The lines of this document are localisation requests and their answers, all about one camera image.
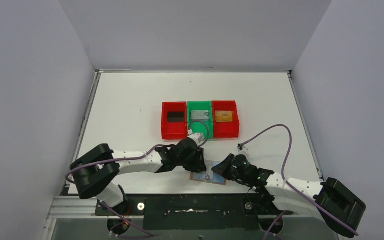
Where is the aluminium table edge rail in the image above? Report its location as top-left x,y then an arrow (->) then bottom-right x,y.
65,69 -> 102,186

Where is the silver card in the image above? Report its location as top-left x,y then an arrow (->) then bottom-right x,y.
190,110 -> 211,121
193,160 -> 224,183

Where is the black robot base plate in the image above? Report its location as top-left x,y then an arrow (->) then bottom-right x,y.
114,192 -> 281,232

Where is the green plastic bin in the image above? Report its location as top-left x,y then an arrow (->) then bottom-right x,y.
187,101 -> 214,139

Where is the red plastic bin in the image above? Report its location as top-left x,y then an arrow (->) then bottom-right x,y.
211,100 -> 240,139
160,101 -> 188,140

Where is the tan leather card holder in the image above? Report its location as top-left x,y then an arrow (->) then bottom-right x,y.
189,160 -> 227,186

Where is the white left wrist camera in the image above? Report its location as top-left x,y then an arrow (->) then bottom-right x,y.
187,129 -> 205,145

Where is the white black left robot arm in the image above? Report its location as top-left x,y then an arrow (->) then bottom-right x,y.
65,133 -> 207,208

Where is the gold card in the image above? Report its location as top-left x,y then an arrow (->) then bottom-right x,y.
214,110 -> 234,123

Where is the black card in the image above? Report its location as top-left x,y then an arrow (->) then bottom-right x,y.
167,111 -> 185,123

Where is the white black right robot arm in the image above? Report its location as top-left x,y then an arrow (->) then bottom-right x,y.
212,154 -> 367,238

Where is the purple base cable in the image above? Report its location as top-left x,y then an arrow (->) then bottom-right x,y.
100,202 -> 156,239

